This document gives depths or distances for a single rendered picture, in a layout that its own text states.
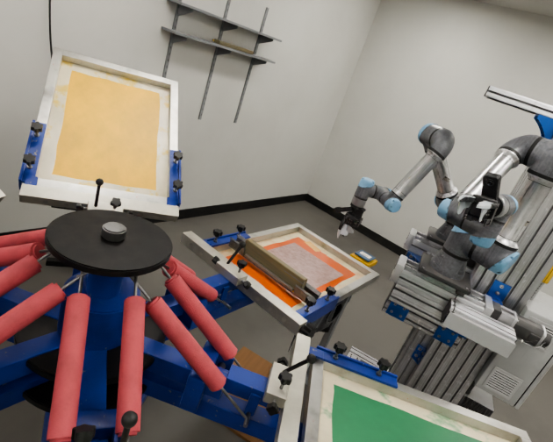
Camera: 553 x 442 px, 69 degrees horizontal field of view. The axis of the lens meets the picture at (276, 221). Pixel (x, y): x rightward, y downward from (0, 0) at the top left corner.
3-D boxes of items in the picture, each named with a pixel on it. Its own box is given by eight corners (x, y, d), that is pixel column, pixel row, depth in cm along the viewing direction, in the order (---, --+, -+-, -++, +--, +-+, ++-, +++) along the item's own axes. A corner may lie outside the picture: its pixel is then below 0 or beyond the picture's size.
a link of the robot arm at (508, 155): (515, 120, 156) (434, 204, 147) (544, 130, 150) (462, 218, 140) (512, 141, 165) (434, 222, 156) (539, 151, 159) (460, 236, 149)
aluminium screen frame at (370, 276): (296, 228, 248) (298, 223, 246) (377, 280, 219) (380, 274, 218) (198, 252, 186) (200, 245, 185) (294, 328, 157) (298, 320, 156)
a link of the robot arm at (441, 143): (469, 143, 193) (396, 218, 205) (456, 138, 203) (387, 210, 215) (455, 128, 188) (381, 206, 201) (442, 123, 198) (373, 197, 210)
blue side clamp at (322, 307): (325, 302, 184) (331, 290, 181) (333, 309, 181) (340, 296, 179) (286, 324, 160) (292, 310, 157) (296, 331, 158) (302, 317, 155)
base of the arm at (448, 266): (462, 272, 184) (473, 253, 180) (463, 284, 170) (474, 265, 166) (430, 257, 188) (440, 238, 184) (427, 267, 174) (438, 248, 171)
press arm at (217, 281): (226, 280, 165) (230, 269, 163) (237, 288, 162) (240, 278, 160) (194, 291, 152) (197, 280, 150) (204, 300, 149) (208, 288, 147)
